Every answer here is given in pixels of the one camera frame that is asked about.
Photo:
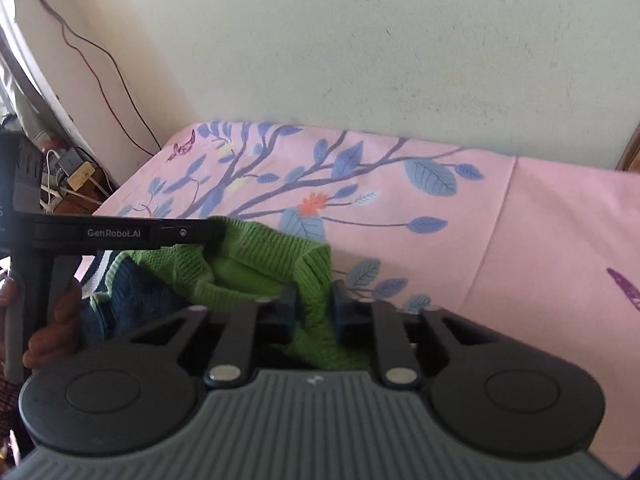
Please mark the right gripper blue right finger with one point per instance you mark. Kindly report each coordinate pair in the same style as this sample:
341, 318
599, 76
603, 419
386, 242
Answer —
349, 317

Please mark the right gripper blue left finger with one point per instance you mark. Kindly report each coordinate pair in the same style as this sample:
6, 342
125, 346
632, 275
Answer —
280, 315

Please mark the green white navy striped sweater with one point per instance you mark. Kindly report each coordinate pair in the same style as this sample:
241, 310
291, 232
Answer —
125, 291

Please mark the person's left hand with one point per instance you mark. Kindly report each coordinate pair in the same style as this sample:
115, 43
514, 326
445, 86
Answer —
60, 338

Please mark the wooden side table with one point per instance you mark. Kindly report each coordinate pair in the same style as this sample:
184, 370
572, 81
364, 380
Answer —
84, 201

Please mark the yellow box on table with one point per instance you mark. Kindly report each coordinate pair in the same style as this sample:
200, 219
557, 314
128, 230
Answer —
81, 176

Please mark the grey power adapter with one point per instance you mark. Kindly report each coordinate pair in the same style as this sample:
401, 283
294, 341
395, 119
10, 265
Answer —
70, 162

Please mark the pink floral bed sheet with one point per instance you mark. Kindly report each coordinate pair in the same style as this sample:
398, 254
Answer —
544, 252

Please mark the brown perforated headboard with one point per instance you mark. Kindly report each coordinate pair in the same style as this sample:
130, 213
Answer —
630, 160

